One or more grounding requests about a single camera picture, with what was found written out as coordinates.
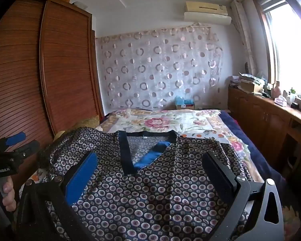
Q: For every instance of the blue tissue box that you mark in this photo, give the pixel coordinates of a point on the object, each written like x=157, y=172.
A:
x=184, y=103

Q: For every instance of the stack of books and papers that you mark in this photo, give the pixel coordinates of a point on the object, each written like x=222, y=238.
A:
x=248, y=82

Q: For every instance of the dark circle-patterned shirt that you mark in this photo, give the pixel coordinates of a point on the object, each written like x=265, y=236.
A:
x=153, y=193

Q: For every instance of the tied floral window curtain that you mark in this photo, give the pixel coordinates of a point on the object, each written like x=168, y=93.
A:
x=243, y=35

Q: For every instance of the pink bottle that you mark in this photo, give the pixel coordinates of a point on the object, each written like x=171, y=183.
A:
x=276, y=90

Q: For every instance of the sheer circle-patterned curtain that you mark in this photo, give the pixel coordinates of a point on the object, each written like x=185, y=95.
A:
x=160, y=67

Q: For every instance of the green-capped bottle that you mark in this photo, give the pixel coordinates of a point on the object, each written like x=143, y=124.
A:
x=292, y=96

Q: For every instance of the window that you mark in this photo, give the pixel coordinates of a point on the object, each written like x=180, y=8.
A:
x=286, y=42

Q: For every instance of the small black box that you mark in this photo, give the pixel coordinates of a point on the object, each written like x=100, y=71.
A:
x=295, y=106

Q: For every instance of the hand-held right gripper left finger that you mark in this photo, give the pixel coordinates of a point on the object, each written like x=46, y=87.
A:
x=82, y=173

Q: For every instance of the person's left hand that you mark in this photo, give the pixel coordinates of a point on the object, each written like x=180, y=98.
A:
x=9, y=195

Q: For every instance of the yellow pillow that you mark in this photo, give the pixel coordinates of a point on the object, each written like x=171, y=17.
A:
x=87, y=121

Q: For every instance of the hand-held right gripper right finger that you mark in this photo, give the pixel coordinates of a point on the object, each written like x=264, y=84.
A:
x=215, y=175

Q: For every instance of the beige wall air conditioner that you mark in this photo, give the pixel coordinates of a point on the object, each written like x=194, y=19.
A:
x=207, y=12

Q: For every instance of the pink tissue pack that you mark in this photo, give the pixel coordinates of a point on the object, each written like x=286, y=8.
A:
x=280, y=101

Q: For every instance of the brown wooden wardrobe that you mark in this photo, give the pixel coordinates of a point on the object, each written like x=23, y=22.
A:
x=65, y=67

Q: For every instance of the navy blue blanket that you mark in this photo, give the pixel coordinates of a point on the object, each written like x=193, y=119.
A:
x=240, y=130

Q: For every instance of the long wooden cabinet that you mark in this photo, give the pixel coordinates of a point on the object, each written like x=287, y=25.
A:
x=260, y=115

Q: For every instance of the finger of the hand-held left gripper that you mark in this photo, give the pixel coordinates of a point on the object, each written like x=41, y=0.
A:
x=16, y=138
x=27, y=146

